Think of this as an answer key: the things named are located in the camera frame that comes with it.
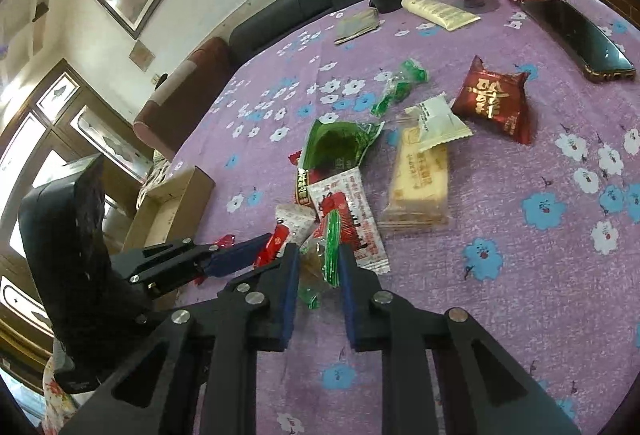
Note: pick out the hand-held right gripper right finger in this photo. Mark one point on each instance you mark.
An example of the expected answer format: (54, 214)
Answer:
(352, 310)

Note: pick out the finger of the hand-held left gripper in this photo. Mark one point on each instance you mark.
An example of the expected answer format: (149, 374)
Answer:
(232, 257)

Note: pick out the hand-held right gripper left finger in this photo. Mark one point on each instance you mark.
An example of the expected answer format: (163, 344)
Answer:
(286, 305)

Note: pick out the clear wrapper green ends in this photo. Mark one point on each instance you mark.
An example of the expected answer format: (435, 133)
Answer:
(311, 275)

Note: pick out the red candy bar packet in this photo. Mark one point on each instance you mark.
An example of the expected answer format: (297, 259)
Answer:
(272, 246)

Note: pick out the green striped candy stick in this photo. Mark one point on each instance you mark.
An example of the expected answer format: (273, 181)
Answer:
(331, 245)

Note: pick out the white red-print snack packet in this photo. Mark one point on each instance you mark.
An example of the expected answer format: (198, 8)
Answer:
(295, 220)

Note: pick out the shallow cardboard tray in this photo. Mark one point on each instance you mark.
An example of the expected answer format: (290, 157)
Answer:
(160, 215)

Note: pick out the red and white sachet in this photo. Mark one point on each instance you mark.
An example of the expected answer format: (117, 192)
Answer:
(362, 220)

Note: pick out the dark brown label snack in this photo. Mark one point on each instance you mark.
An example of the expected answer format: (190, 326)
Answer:
(303, 187)

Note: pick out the yellow biscuit clear packet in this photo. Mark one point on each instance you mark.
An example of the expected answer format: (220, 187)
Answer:
(417, 185)

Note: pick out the green foil snack packet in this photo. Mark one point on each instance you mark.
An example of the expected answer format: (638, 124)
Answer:
(337, 147)

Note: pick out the small white snack packet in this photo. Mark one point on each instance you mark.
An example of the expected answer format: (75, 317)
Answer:
(437, 122)

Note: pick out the green clear candy wrapper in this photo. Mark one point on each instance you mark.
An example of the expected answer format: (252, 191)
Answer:
(397, 87)

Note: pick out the dark red snack packet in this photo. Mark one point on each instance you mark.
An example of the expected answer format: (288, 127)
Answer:
(492, 97)

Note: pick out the floral patterned blanket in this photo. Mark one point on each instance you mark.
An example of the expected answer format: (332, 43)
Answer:
(157, 175)

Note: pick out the wooden glass door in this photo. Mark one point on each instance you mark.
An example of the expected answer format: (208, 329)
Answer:
(50, 140)

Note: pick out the brown armchair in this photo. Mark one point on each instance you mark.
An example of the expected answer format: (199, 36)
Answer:
(185, 90)

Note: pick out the black leather sofa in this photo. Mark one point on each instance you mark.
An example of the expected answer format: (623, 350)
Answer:
(280, 22)

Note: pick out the small worn booklet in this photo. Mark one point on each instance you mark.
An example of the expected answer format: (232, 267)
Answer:
(356, 26)

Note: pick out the cream squeeze tube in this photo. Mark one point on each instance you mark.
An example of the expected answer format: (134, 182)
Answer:
(440, 12)

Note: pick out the black smartphone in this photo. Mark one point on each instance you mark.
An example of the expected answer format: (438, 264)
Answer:
(575, 35)

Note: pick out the paper notice on wall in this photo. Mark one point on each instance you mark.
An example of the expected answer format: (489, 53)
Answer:
(141, 55)

